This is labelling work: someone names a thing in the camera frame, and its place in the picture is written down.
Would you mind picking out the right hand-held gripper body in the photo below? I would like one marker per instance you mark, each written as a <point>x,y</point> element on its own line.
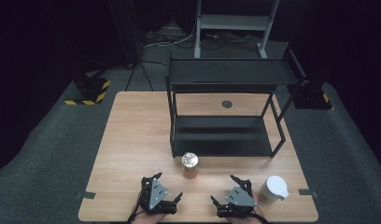
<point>240,197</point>

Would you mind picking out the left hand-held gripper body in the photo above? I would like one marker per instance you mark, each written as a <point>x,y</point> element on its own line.
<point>159,194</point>

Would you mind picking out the white lidded paper cup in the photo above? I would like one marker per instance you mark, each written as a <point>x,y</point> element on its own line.
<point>274,188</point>

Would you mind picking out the glass jar with gold lid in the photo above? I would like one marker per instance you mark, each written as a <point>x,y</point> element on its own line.
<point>190,165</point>

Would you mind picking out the black two-tier metal shelf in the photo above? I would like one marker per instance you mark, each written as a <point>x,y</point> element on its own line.
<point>222,137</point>

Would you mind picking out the person's right hand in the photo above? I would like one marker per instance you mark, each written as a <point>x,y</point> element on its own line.
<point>247,220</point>

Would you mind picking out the person's left hand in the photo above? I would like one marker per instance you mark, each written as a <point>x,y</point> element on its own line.
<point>146,218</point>

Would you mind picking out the grey tape strip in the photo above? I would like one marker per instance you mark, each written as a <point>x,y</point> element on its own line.
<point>86,195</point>
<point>307,193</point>

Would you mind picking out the dark round table grommet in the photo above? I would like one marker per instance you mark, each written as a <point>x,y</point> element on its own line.
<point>227,104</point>

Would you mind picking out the black tripod legs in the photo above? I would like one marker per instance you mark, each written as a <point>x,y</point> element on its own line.
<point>145,73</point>

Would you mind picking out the black yellow striped base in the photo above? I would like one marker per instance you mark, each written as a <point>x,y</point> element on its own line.
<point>311,96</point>
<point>92,90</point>

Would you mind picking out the grey metal stand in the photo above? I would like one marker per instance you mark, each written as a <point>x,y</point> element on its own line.
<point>233,21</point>

